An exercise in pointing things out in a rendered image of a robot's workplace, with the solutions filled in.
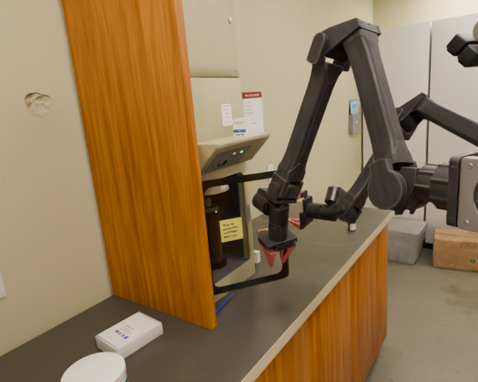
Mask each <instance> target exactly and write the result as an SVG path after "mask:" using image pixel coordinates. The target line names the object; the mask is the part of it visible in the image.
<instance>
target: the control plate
mask: <svg viewBox="0 0 478 382"><path fill-rule="evenodd" d="M250 147H251V146H246V147H243V148H239V149H234V150H231V151H228V152H223V153H219V154H217V156H216V157H215V158H214V160H213V161H212V163H211V165H210V166H209V167H208V168H207V170H206V172H209V171H213V170H215V169H219V168H223V167H226V166H229V165H231V164H236V163H238V162H240V160H241V159H242V158H243V157H244V155H245V154H246V153H247V151H248V150H249V148H250ZM242 150H243V151H242ZM241 151H242V152H241ZM235 152H236V153H235ZM234 153H235V154H234ZM233 154H234V155H233ZM238 158H239V160H238ZM234 159H235V161H233V160H234ZM227 160H228V161H227ZM230 160H231V162H229V161H230ZM225 161H227V162H226V163H225V165H222V164H223V163H224V162H225ZM219 163H221V165H220V166H217V165H218V164H219ZM213 165H214V167H213V168H212V166H213Z"/></svg>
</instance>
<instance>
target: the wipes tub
mask: <svg viewBox="0 0 478 382"><path fill-rule="evenodd" d="M61 382H128V379H127V371H126V366H125V362H124V359H123V357H122V356H121V355H119V354H117V353H114V352H99V353H95V354H92V355H88V356H87V357H84V358H82V359H80V360H79V361H77V362H75V363H74V364H73V365H72V366H71V367H69V368H68V370H66V372H65V373H64V374H63V376H62V378H61Z"/></svg>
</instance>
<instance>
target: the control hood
mask: <svg viewBox="0 0 478 382"><path fill-rule="evenodd" d="M270 135H271V133H253V135H250V136H227V137H223V138H219V139H212V140H208V141H204V142H198V143H197V145H198V152H199V159H200V173H201V175H203V174H207V173H209V172H213V171H217V170H219V169H222V168H219V169H215V170H213V171H209V172H206V170H207V168H208V167H209V166H210V165H211V163H212V161H213V160H214V158H215V157H216V156H217V154H219V153H223V152H228V151H231V150H234V149H239V148H243V147H246V146H251V147H250V148H249V150H248V151H247V153H246V154H245V155H244V157H243V158H242V159H241V160H240V162H238V163H236V164H239V163H241V162H244V161H249V160H251V159H252V158H253V157H254V156H255V154H256V153H257V152H258V151H259V150H260V148H261V147H262V146H263V144H264V143H265V142H266V140H267V139H268V138H269V137H270ZM232 165H235V164H231V165H229V166H232ZM229 166H226V167H229ZM226 167H223V168H226Z"/></svg>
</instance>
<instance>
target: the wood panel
mask: <svg viewBox="0 0 478 382"><path fill-rule="evenodd" d="M61 1H62V6H63V10H64V18H65V23H66V27H67V32H68V40H69V45H70V49H71V57H72V61H73V66H74V74H75V79H76V84H77V91H78V96H79V101H80V109H81V114H82V118H83V126H84V130H85V135H86V143H87V148H88V152H89V157H90V165H91V169H92V174H93V182H94V187H95V191H96V199H97V204H98V209H99V216H100V221H101V225H102V234H103V238H104V243H105V250H106V255H107V260H108V268H109V273H110V278H111V282H112V290H113V294H114V295H115V296H119V297H121V298H123V299H127V300H130V301H132V302H135V303H138V304H140V305H144V306H146V307H149V308H152V309H155V310H157V311H160V312H163V313H166V314H168V315H171V316H174V317H176V318H180V319H182V320H185V321H189V322H191V323H193V324H197V325H200V326H201V327H205V328H208V329H210V330H211V329H213V328H214V327H215V326H216V325H217V320H216V313H215V300H214V292H213V285H212V272H211V264H210V257H209V244H208V236H207V229H206V216H205V208H204V201H203V188H202V180H201V173H200V159H199V152H198V145H197V131H196V124H195V117H194V109H193V96H192V89H191V81H190V68H189V61H188V53H187V40H186V33H185V25H184V12H183V4H182V0H61Z"/></svg>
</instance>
